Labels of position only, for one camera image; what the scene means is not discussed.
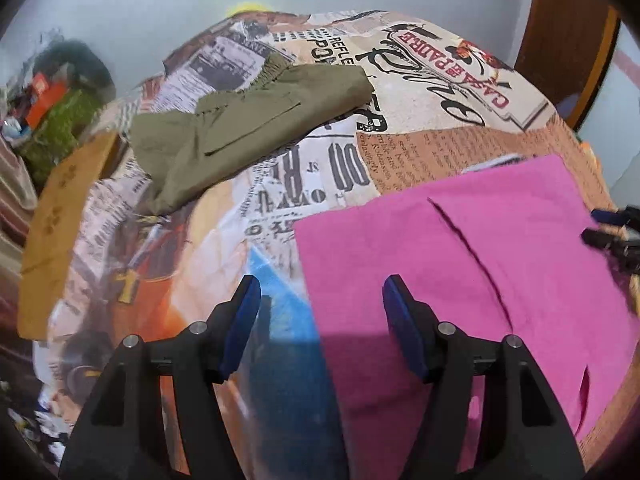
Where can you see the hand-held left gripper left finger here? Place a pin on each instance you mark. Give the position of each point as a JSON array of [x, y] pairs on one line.
[[240, 325]]

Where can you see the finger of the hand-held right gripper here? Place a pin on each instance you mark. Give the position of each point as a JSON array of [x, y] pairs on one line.
[[607, 216], [600, 239]]

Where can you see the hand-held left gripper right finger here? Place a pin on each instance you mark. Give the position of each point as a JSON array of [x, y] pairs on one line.
[[405, 325]]

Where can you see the pink pants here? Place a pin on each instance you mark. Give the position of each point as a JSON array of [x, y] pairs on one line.
[[480, 270]]

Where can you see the olive green pants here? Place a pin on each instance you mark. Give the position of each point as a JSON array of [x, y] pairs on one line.
[[240, 125]]

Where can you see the tan wooden lap desk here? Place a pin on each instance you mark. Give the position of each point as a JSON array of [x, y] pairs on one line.
[[57, 225]]

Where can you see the scattered papers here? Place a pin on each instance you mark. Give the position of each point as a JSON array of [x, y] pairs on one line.
[[35, 420]]

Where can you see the newspaper print blanket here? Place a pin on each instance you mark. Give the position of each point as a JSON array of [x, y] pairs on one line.
[[415, 90]]

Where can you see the striped brown curtain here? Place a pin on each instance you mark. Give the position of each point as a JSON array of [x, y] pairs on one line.
[[12, 200]]

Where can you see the green laundry basket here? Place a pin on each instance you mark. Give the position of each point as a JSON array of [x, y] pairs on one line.
[[60, 125]]

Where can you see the orange box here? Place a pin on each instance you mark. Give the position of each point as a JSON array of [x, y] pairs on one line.
[[44, 100]]

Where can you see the grey pillow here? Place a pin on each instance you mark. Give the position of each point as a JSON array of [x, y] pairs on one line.
[[75, 62]]

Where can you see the yellow curved foam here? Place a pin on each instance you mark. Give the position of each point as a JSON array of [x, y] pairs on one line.
[[246, 8]]

